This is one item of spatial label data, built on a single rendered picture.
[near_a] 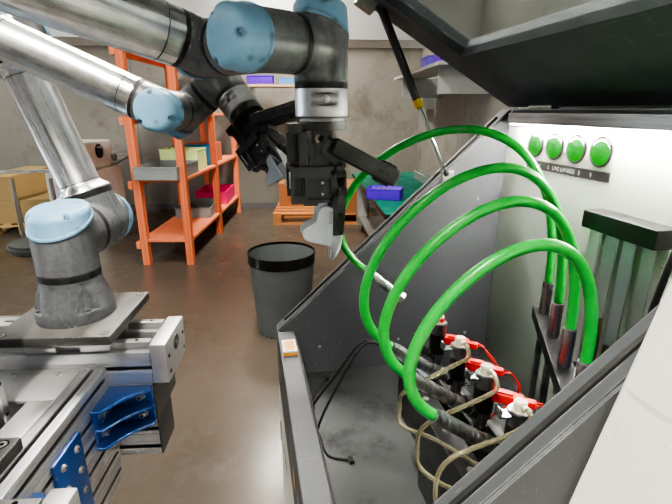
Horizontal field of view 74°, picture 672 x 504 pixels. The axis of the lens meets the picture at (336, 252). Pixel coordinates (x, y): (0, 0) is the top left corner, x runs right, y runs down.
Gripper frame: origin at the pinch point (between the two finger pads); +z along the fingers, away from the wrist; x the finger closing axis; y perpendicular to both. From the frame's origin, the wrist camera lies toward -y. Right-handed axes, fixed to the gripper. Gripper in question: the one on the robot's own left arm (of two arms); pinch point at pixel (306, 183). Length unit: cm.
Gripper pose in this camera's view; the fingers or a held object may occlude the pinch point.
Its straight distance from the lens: 87.6
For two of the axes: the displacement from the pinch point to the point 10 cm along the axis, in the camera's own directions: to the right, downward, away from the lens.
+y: -7.2, 5.9, 3.6
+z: 5.6, 8.0, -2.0
